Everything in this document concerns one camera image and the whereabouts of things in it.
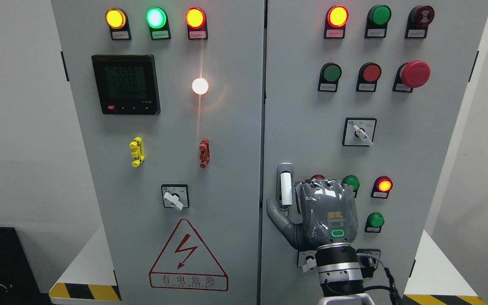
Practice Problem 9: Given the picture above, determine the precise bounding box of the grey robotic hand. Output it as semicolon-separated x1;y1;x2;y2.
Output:
267;178;358;251

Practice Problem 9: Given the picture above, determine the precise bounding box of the silver door handle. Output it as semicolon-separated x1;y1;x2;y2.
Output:
275;162;294;217

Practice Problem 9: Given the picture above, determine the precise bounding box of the right cabinet door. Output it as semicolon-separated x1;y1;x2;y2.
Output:
260;0;488;305

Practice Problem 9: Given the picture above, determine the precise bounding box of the cabinet door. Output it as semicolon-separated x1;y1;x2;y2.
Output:
260;0;488;305
52;0;265;305

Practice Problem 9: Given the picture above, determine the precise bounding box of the left cabinet door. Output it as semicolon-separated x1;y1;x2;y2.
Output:
52;0;265;305

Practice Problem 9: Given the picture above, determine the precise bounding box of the green indicator middle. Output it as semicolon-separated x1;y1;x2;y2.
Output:
342;175;360;198

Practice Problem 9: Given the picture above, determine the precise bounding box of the green push button lower right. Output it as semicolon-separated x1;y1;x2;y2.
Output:
364;212;385;233

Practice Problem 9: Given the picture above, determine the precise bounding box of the green push button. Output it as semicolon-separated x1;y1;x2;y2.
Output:
318;62;341;92
364;212;385;233

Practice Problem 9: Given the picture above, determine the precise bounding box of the red lit indicator middle right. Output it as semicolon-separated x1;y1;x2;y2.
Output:
371;176;393;199

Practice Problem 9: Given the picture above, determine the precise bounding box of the white platform with hazard stripes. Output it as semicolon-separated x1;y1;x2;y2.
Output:
49;227;484;305

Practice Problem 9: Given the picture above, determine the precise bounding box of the green push button upper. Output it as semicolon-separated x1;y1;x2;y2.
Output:
318;62;341;92

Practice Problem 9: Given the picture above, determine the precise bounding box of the red push button upper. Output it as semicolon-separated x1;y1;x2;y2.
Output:
356;62;382;92

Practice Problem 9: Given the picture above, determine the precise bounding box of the red lightning warning sticker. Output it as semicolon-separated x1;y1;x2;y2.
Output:
149;219;229;291

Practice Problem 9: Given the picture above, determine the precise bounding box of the red emergency stop button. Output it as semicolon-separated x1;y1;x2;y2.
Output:
392;60;431;93

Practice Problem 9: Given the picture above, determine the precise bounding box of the white glowing indicator light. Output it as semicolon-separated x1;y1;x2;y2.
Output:
191;78;209;95

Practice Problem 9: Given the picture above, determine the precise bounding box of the red lit indicator top right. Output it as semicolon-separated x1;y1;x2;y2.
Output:
324;5;349;39

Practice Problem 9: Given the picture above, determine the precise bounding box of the green indicator top right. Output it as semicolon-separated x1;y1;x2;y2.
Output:
365;5;392;39

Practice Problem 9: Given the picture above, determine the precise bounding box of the dark red buzzer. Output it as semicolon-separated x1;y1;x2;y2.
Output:
405;5;435;39

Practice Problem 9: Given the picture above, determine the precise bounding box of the red indicator light top left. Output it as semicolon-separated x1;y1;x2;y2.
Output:
185;6;208;40

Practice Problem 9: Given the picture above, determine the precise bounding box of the black digital power meter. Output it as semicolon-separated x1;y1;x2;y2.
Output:
91;54;161;115

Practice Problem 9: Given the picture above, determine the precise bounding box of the green indicator light top left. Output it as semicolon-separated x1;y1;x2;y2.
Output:
145;6;171;40

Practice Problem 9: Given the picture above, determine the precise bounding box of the yellow indicator light top left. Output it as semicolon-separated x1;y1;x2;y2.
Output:
105;8;132;41

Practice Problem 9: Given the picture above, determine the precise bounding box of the black box bottom left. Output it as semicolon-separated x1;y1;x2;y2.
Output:
0;227;40;305

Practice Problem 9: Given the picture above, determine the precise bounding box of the lower white selector switch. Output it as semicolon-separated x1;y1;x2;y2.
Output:
297;250;317;274

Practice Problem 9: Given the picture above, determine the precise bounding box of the white selector switch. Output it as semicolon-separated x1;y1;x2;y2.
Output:
297;250;317;274
161;184;190;211

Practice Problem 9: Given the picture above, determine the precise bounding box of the black rotary knob switch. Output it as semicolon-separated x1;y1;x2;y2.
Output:
356;249;381;278

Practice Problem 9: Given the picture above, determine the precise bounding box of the upper right selector switch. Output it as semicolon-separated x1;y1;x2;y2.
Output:
342;117;377;147

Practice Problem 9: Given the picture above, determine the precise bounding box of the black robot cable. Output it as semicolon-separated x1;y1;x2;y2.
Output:
323;253;405;305

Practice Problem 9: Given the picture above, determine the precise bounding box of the left white selector switch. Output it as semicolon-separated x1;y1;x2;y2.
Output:
161;184;190;211

